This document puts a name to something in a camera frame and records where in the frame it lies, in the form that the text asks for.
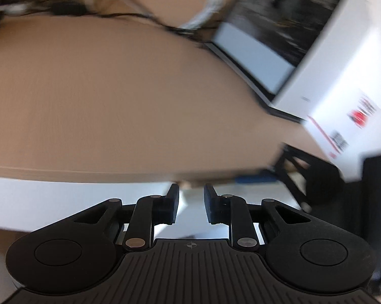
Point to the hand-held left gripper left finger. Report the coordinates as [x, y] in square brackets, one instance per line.
[173, 205]

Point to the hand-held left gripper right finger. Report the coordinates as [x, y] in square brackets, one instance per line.
[211, 205]

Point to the black power adapter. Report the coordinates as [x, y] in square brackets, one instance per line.
[67, 7]

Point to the white cardboard box red label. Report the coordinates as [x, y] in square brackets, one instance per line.
[345, 63]

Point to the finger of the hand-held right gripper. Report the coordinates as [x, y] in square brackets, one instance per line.
[323, 177]

